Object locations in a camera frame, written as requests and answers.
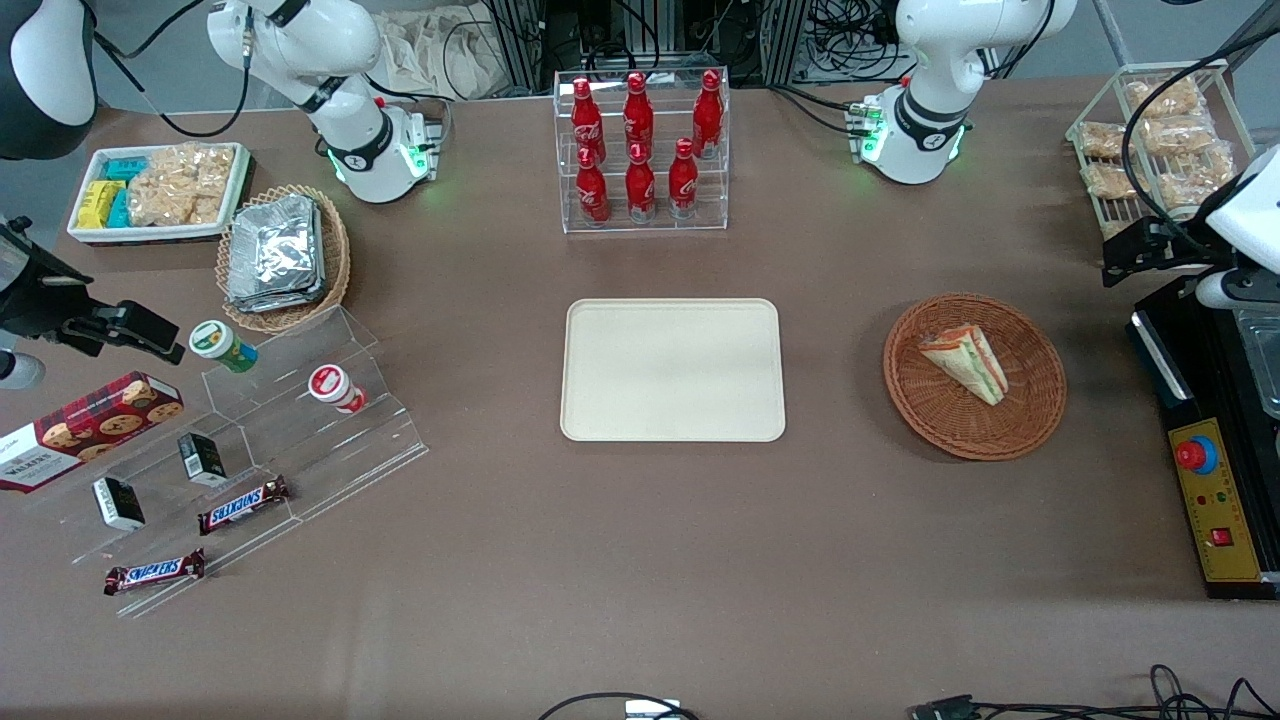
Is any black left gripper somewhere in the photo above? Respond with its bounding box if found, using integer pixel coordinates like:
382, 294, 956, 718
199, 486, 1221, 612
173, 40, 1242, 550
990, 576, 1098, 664
1103, 216, 1217, 290

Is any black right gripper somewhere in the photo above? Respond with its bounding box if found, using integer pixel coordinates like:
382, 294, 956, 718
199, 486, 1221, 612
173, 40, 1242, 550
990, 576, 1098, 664
0, 220, 188, 364

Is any triangular sandwich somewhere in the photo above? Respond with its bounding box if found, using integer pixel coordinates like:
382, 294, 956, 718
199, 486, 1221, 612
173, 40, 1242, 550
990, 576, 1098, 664
918, 323, 1009, 406

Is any white rectangular snack tray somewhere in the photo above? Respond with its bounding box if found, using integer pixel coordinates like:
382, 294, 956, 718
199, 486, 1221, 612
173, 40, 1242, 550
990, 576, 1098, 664
67, 142, 251, 245

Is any oval light wicker basket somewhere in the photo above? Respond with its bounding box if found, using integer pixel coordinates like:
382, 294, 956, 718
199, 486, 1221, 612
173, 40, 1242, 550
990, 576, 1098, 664
215, 184, 352, 335

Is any round brown wicker basket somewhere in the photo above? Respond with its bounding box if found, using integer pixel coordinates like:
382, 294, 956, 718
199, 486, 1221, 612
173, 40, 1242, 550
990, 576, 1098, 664
883, 292, 1068, 462

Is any beige plastic tray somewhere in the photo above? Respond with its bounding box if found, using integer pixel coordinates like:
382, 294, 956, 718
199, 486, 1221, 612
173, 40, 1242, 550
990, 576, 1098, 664
560, 298, 787, 443

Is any green lid snack cup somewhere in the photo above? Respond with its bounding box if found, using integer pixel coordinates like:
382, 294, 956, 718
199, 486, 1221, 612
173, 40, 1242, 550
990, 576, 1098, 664
189, 320, 259, 374

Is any red tartan cookie box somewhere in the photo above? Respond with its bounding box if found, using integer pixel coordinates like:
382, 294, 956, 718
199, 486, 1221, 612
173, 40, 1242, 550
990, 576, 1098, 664
0, 371, 185, 493

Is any black machine housing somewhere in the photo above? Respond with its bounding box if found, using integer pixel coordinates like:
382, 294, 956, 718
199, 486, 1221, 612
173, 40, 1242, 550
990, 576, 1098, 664
1128, 272, 1280, 601

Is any yellow snack pack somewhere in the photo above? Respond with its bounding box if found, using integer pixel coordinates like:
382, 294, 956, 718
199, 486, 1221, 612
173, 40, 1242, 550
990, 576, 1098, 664
77, 180, 126, 229

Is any small black box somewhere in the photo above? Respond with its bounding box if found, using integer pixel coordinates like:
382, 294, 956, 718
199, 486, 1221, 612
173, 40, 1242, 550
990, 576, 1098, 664
92, 476, 147, 532
177, 432, 228, 488

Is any silver foil pack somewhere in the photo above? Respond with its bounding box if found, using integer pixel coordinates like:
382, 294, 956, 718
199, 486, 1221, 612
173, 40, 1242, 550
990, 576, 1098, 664
226, 278, 327, 314
230, 195, 324, 291

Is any clear plastic container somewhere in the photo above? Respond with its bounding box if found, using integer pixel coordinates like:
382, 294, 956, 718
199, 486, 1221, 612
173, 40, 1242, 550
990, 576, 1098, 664
1235, 305, 1280, 417

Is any brown snickers bar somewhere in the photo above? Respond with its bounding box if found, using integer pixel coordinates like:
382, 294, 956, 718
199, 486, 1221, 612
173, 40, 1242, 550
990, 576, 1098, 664
197, 475, 292, 536
103, 548, 207, 597

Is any clear acrylic stepped shelf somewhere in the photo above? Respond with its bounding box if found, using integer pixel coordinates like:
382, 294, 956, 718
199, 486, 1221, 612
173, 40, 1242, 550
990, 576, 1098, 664
20, 305, 431, 619

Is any red lid snack cup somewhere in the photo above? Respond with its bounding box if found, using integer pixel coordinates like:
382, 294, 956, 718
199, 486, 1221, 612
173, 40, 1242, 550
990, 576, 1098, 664
307, 364, 368, 414

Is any yellow control panel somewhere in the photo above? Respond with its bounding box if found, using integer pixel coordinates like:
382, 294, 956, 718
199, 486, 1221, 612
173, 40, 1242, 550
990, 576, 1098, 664
1168, 418, 1266, 584

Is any beige cloth bag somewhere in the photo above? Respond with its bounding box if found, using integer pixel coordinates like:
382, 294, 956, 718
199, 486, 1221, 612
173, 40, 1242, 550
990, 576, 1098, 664
375, 8, 506, 101

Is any red cola bottle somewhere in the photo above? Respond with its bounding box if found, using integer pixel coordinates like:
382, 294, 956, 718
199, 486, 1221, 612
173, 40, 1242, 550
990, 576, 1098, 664
692, 69, 725, 159
570, 77, 607, 166
622, 72, 655, 161
668, 138, 700, 219
625, 142, 658, 223
575, 147, 611, 226

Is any clear acrylic bottle rack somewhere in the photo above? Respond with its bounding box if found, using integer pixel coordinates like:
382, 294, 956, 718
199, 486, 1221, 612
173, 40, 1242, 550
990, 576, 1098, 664
553, 66, 731, 235

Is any white wire rack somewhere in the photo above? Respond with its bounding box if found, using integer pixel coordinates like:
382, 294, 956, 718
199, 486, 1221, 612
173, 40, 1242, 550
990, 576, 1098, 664
1065, 60, 1261, 243

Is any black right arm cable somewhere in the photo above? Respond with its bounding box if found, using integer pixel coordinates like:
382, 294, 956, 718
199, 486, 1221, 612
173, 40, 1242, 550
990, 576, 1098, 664
92, 0, 253, 139

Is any aluminium frame post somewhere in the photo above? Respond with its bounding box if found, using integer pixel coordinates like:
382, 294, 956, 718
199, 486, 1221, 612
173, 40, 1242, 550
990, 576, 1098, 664
488, 0, 547, 93
763, 0, 811, 87

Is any black tangled cable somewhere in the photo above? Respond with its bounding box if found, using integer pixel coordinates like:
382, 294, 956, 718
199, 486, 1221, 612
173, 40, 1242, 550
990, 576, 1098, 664
972, 664, 1280, 720

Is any black looped cable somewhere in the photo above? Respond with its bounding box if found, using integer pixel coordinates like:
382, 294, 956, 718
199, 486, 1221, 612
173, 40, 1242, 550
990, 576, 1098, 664
538, 692, 701, 720

